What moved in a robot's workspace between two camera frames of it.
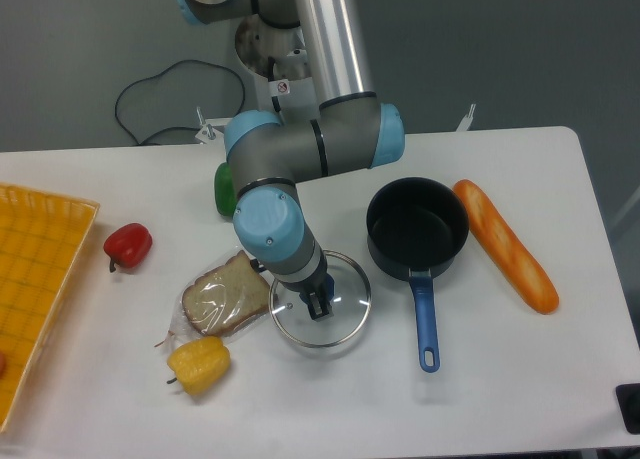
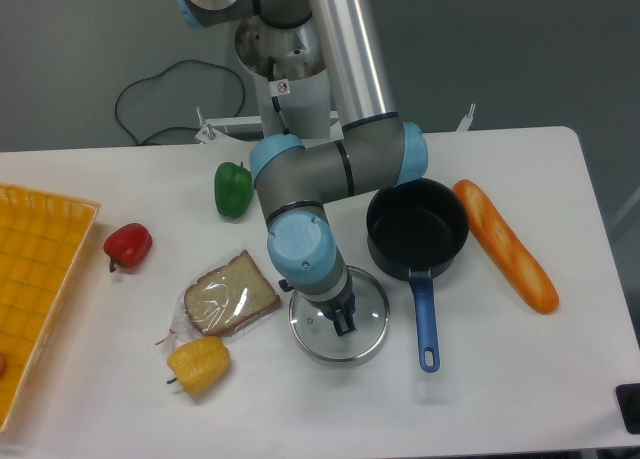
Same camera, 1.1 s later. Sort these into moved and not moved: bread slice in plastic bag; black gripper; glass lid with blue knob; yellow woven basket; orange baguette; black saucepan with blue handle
Moved: glass lid with blue knob; black gripper
Not moved: bread slice in plastic bag; black saucepan with blue handle; yellow woven basket; orange baguette
